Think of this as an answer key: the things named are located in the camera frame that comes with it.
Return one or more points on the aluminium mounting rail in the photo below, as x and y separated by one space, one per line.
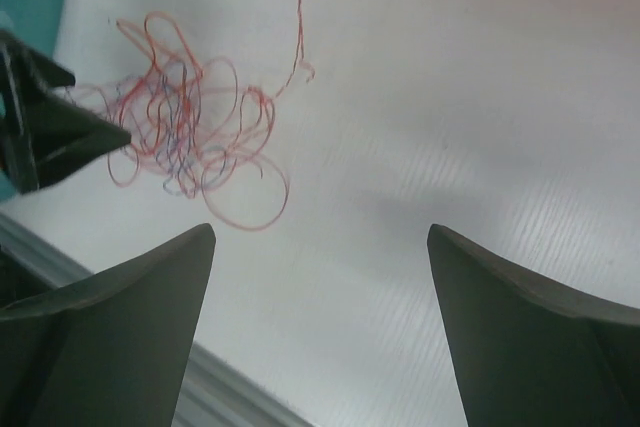
212 393

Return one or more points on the teal translucent plastic bin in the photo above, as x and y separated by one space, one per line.
36 23

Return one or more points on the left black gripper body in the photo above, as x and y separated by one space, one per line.
15 122

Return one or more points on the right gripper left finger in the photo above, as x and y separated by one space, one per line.
111 349

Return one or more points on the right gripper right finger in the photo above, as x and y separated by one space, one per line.
528 350

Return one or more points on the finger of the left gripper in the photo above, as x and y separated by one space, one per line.
37 75
66 138

